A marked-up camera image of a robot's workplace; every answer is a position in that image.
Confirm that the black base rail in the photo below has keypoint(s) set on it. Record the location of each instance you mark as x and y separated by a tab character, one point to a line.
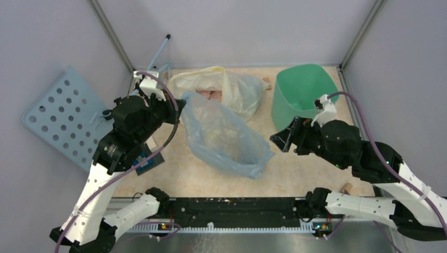
239	213

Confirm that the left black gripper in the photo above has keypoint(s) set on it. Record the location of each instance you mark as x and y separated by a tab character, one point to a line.
174	115

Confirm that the light blue perforated board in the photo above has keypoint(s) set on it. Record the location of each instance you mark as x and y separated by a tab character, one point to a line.
69	118

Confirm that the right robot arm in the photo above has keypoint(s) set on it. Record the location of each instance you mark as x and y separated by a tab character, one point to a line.
412	208

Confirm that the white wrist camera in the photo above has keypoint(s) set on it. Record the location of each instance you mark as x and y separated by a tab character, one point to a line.
148	86
326	110

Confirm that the blue clamp block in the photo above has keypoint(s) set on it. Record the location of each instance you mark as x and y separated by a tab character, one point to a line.
149	164

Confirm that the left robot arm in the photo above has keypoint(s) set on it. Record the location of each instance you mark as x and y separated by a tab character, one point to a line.
136	119

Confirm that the pink bag inside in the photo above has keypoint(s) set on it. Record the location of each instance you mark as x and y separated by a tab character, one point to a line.
211	95

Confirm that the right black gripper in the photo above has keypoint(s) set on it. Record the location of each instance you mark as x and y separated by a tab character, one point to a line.
295	134

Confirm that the wooden block left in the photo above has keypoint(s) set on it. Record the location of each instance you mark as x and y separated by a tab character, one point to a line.
151	143

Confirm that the green plastic trash bin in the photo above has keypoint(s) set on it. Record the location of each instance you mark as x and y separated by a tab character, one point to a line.
295	91

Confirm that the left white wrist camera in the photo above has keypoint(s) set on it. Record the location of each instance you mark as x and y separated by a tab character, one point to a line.
148	86

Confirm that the light blue plastic bag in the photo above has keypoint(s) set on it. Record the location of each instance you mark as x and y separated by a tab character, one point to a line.
222	140

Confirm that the translucent white yellow trash bag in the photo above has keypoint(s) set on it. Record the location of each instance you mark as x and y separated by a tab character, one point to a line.
242	93

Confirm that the wooden block near bin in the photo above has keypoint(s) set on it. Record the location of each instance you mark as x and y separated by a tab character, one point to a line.
267	84

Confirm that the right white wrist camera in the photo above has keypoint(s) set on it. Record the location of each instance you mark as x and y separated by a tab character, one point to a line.
326	110

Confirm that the light blue tripod stand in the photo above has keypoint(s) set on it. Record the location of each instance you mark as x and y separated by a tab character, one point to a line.
153	72

